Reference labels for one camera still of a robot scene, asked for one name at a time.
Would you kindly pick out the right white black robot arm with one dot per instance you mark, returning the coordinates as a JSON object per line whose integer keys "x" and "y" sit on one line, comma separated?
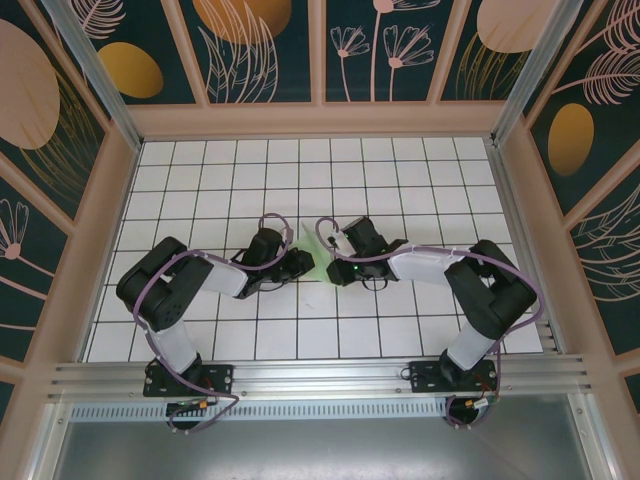
{"x": 420, "y": 265}

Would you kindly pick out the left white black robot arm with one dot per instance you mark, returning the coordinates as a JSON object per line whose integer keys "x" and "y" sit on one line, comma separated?
{"x": 227, "y": 280}

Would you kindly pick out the yellow power connector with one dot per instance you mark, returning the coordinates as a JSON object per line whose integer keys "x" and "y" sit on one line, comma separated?
{"x": 471, "y": 403}
{"x": 202, "y": 403}

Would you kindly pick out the grey metal shelf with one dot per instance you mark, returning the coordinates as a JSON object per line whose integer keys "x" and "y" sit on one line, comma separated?
{"x": 320, "y": 450}

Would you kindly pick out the long aluminium mounting rail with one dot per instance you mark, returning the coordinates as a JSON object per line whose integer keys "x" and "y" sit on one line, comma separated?
{"x": 320, "y": 377}

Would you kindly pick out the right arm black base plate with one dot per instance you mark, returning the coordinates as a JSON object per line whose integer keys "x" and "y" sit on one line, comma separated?
{"x": 425, "y": 377}

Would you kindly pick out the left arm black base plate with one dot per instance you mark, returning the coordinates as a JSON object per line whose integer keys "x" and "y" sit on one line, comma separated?
{"x": 220, "y": 377}

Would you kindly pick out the aluminium side rail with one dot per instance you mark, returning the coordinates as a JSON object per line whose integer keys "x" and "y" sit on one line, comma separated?
{"x": 520, "y": 200}

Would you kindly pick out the left aluminium corner post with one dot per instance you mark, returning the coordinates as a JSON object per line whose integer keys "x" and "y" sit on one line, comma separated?
{"x": 100, "y": 85}

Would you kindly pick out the aluminium corner post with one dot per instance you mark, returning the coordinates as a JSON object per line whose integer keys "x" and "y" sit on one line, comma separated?
{"x": 530, "y": 75}
{"x": 100, "y": 85}

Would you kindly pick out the right aluminium corner post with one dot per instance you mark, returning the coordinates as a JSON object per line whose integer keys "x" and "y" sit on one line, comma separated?
{"x": 530, "y": 75}

